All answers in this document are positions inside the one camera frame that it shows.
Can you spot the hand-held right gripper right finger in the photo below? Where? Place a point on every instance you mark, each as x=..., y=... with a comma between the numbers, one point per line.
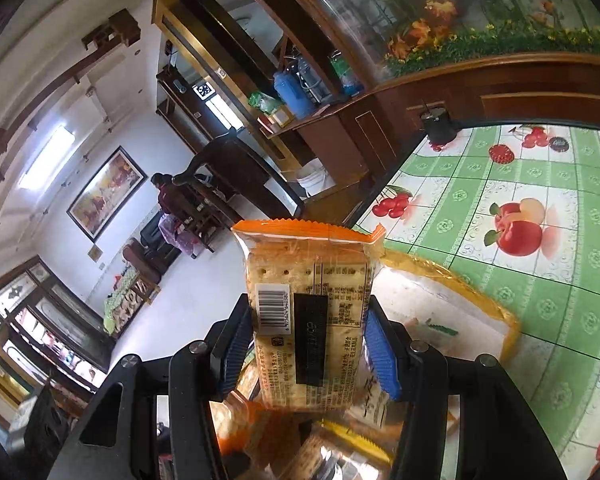
x=385, y=360

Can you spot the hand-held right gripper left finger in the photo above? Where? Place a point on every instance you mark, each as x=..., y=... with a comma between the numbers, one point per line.
x=232, y=355

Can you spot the large orange cracker packet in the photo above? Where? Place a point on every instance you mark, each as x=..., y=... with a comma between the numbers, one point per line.
x=237, y=425

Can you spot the yellow white cardboard tray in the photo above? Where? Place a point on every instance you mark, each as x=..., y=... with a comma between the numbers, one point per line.
x=430, y=290

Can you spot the orange-edged cracker packet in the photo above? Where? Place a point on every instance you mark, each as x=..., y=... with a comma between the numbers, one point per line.
x=305, y=270

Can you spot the low table patterned cloth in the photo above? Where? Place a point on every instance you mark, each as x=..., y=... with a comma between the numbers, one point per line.
x=125, y=300

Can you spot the dark sofa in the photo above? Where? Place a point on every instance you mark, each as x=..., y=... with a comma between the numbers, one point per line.
x=145, y=257

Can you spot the white plastic bucket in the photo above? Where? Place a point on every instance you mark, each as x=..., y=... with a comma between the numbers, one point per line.
x=312, y=177

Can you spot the dark wooden chair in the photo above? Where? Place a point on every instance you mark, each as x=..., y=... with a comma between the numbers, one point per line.
x=230, y=160

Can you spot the small black container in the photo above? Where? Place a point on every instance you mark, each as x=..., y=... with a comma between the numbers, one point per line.
x=440, y=129

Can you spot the green plastic bag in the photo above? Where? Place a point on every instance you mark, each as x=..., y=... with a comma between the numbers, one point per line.
x=266, y=102

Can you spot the blue thermos jug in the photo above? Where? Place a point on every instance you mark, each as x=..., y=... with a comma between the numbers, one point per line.
x=292, y=92

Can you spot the ceiling light panel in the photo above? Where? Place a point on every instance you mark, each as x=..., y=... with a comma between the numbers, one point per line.
x=45, y=157

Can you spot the clear water bottle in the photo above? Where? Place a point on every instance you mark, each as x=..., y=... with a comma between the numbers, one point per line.
x=311, y=77

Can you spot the green plastic bottle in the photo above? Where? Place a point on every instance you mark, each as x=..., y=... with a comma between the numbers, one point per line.
x=345, y=74

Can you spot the wooden display cabinet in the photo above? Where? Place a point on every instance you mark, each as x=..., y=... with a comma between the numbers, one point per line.
x=530, y=95

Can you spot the glass flower display panel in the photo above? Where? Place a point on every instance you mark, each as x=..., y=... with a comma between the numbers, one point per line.
x=480, y=0

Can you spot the framed wall painting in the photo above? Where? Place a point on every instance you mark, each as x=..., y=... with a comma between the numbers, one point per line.
x=105, y=192

